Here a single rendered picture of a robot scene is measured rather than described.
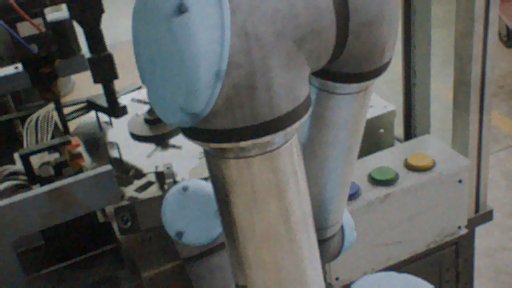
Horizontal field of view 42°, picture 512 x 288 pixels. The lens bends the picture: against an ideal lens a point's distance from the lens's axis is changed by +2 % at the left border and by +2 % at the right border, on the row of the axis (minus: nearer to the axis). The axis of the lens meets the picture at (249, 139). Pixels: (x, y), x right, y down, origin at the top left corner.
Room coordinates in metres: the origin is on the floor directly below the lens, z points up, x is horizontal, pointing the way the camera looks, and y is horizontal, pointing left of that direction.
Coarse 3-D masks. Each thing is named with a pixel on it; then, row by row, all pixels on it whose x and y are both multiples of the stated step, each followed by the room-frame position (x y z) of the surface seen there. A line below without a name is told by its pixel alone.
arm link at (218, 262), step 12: (204, 252) 0.61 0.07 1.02; (216, 252) 0.61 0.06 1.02; (192, 264) 0.61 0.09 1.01; (204, 264) 0.60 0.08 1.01; (216, 264) 0.60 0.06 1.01; (228, 264) 0.60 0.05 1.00; (192, 276) 0.61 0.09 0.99; (204, 276) 0.60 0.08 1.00; (216, 276) 0.59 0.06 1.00; (228, 276) 0.59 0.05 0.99
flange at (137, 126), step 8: (136, 120) 1.10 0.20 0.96; (144, 120) 1.08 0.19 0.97; (152, 120) 1.07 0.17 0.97; (160, 120) 1.07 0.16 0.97; (128, 128) 1.07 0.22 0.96; (136, 128) 1.06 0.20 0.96; (144, 128) 1.06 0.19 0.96; (152, 128) 1.05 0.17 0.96; (160, 128) 1.05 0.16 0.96; (168, 128) 1.05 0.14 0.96; (176, 128) 1.05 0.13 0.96; (136, 136) 1.05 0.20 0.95; (144, 136) 1.04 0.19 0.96; (152, 136) 1.03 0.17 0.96; (160, 136) 1.03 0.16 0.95
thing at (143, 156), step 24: (144, 96) 1.22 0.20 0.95; (96, 120) 1.14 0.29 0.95; (120, 120) 1.13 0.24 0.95; (96, 144) 1.05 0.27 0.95; (120, 144) 1.03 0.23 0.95; (144, 144) 1.02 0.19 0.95; (168, 144) 1.01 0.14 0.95; (192, 144) 0.99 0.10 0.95; (96, 168) 0.96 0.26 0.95; (120, 168) 0.95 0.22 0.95; (144, 168) 0.94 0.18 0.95
